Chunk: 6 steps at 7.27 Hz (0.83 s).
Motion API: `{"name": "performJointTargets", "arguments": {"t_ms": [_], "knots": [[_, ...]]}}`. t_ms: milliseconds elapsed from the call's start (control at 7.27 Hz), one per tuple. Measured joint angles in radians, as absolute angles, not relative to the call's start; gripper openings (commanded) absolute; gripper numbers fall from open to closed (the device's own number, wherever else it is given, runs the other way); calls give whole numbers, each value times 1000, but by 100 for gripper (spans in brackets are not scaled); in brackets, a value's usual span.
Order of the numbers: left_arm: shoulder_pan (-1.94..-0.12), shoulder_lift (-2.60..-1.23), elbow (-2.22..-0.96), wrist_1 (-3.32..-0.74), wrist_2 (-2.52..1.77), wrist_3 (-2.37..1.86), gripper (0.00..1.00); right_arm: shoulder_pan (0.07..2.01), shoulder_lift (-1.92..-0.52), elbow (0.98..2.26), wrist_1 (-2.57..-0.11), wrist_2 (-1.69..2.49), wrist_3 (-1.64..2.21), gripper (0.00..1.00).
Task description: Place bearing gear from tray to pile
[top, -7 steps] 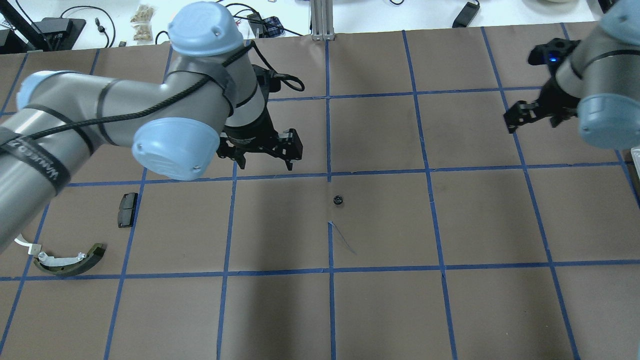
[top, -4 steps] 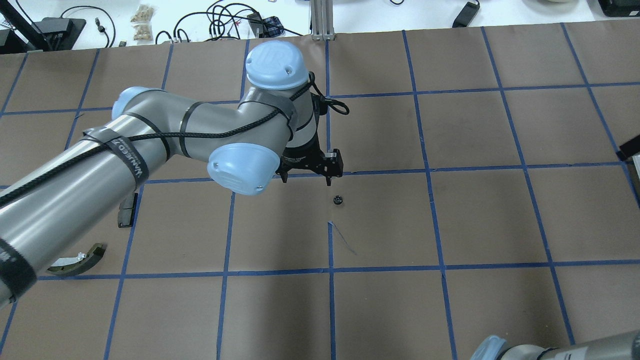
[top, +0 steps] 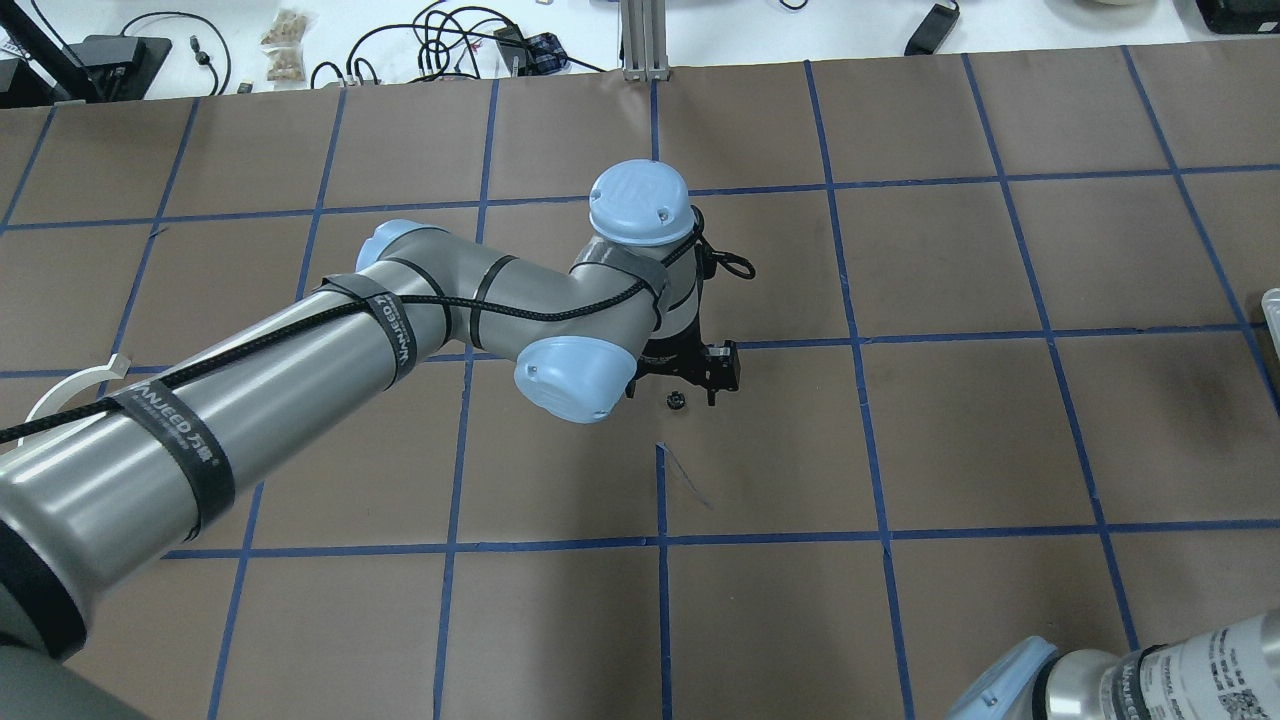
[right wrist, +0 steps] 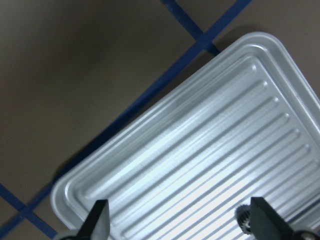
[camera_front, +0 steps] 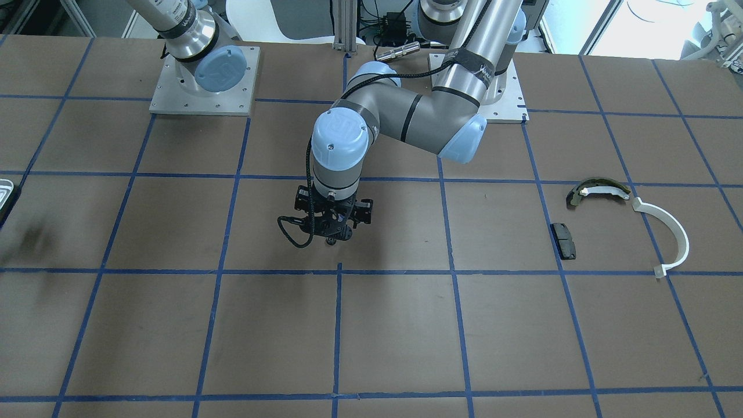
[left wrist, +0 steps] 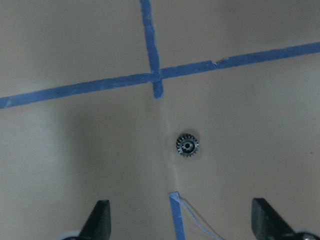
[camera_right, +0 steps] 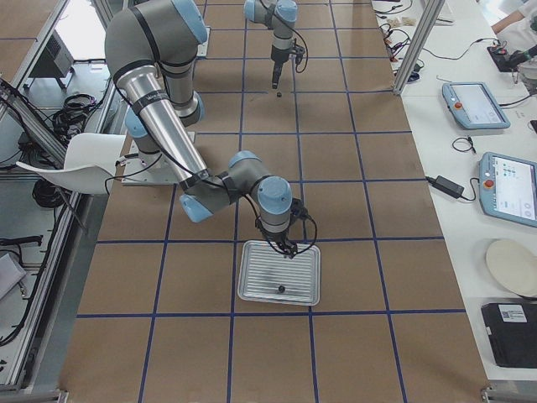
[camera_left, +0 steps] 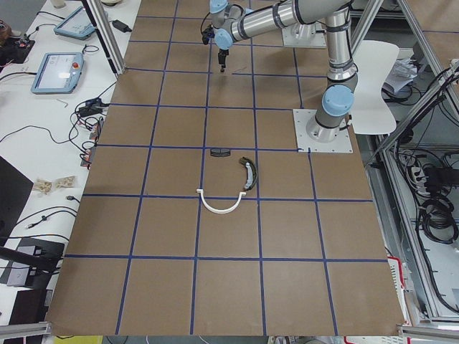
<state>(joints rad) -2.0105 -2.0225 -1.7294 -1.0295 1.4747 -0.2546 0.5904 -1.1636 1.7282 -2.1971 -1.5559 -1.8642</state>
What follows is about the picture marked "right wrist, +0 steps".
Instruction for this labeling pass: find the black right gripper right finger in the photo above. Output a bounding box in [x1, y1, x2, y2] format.
[249, 197, 320, 240]

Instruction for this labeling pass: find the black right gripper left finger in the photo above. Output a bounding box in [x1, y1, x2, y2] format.
[56, 199, 111, 240]

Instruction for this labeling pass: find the ribbed silver metal tray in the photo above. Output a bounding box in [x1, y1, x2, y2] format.
[50, 32, 320, 240]

